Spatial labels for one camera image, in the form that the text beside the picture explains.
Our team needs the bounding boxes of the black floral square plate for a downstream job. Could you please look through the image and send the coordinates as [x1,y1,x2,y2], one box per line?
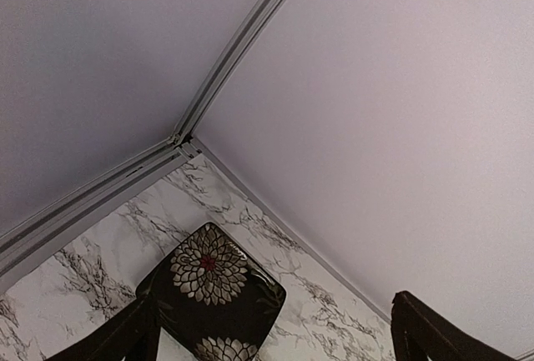
[135,223,286,360]

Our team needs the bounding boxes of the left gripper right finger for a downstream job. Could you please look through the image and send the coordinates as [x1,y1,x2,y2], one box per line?
[390,291,513,361]

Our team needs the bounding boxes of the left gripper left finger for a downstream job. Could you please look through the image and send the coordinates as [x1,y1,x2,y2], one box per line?
[48,296,160,361]

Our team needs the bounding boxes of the left aluminium frame post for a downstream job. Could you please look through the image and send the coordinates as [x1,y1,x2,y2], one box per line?
[170,0,286,144]

